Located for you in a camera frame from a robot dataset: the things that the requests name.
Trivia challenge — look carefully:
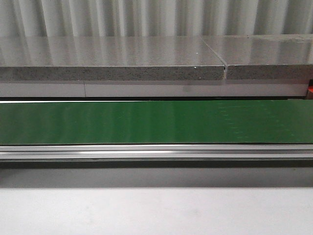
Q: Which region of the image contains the grey stone slab right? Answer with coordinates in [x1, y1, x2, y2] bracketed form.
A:
[202, 34, 313, 81]

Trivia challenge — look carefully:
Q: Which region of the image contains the orange red object at edge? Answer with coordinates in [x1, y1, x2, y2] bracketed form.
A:
[306, 79, 313, 99]

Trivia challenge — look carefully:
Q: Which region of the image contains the grey stone slab left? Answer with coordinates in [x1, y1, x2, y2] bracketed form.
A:
[0, 36, 224, 81]

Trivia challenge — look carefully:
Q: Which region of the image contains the aluminium conveyor side rail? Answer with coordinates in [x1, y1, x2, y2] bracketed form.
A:
[0, 144, 313, 162]

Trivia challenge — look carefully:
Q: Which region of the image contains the grey stone slab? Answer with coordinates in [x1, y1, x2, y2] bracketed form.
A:
[0, 36, 224, 81]
[202, 34, 313, 81]

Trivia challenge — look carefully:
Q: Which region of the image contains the green conveyor belt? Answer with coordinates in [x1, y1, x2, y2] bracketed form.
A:
[0, 99, 313, 145]

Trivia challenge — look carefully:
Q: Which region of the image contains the white corrugated curtain backdrop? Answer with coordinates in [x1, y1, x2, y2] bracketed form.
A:
[0, 0, 313, 37]

